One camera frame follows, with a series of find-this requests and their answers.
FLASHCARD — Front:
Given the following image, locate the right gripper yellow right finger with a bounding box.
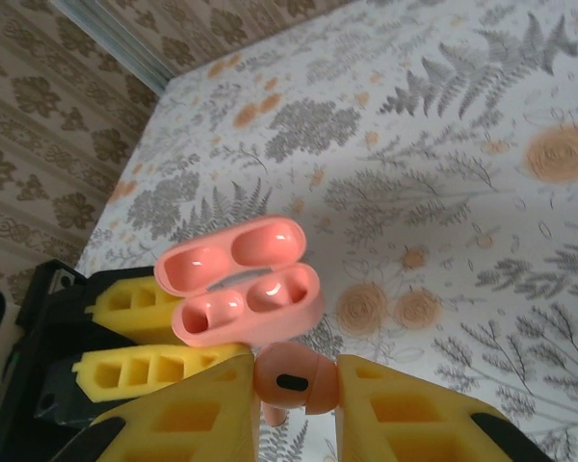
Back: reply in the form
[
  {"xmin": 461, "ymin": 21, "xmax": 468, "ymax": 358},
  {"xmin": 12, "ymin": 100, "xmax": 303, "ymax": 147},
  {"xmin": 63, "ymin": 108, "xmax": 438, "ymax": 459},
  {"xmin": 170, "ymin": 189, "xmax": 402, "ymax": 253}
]
[{"xmin": 334, "ymin": 354, "xmax": 558, "ymax": 462}]

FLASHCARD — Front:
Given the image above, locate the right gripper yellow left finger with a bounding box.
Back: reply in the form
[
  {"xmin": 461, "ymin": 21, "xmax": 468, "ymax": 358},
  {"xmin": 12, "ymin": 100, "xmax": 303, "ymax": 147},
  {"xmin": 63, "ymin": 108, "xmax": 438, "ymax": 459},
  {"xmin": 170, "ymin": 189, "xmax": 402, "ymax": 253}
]
[{"xmin": 62, "ymin": 353, "xmax": 259, "ymax": 462}]

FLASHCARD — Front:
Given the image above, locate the coral earbud charging case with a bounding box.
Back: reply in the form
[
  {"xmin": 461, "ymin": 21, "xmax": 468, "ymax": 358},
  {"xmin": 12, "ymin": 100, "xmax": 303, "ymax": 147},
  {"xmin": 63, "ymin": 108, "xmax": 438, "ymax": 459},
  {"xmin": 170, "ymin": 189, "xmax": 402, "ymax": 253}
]
[{"xmin": 153, "ymin": 215, "xmax": 327, "ymax": 348}]

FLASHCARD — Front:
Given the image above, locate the coral wireless earbud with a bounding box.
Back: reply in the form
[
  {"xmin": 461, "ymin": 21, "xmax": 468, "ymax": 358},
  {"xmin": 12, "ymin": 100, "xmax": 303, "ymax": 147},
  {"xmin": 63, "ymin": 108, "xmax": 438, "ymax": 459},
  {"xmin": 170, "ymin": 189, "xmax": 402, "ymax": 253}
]
[{"xmin": 252, "ymin": 342, "xmax": 341, "ymax": 427}]

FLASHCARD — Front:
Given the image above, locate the floral printed table covering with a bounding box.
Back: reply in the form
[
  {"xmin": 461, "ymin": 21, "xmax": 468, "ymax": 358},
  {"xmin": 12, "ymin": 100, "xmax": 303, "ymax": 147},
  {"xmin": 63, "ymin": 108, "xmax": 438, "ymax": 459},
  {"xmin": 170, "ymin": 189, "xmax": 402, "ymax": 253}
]
[{"xmin": 74, "ymin": 0, "xmax": 578, "ymax": 462}]

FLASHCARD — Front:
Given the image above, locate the aluminium frame post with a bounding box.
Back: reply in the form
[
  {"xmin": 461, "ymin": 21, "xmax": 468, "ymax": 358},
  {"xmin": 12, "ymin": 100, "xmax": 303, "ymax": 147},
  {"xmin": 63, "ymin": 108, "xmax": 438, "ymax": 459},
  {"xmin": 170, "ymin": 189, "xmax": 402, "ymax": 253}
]
[{"xmin": 52, "ymin": 0, "xmax": 177, "ymax": 95}]

